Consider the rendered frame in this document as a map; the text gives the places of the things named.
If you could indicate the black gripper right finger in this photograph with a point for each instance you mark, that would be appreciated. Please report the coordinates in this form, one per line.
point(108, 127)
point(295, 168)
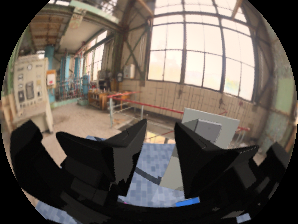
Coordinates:
point(203, 163)

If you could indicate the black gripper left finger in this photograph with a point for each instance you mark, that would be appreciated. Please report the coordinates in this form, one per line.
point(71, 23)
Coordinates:
point(115, 157)

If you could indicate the blue square mat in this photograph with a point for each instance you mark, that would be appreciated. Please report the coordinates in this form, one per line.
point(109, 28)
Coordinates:
point(187, 202)

